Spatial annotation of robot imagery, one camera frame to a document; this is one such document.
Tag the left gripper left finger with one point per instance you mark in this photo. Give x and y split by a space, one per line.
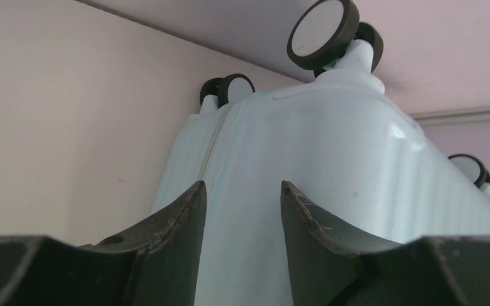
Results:
154 262

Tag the light blue ribbed suitcase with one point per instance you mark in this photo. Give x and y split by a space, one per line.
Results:
338 139

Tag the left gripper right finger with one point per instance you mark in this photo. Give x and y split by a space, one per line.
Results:
332 262

